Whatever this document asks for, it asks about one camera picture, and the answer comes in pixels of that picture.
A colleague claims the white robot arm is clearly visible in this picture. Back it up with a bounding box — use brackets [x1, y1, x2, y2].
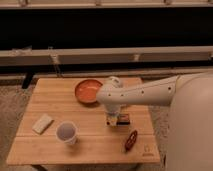
[97, 72, 213, 171]

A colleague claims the brown oblong object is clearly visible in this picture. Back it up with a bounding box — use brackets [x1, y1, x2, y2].
[125, 130, 138, 151]

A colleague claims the orange bowl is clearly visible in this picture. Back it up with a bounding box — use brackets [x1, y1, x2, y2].
[75, 79, 102, 104]

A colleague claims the wooden table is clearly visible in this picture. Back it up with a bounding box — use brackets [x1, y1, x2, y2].
[7, 78, 160, 165]

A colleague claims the white sponge block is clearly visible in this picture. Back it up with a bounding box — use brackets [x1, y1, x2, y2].
[32, 114, 53, 134]

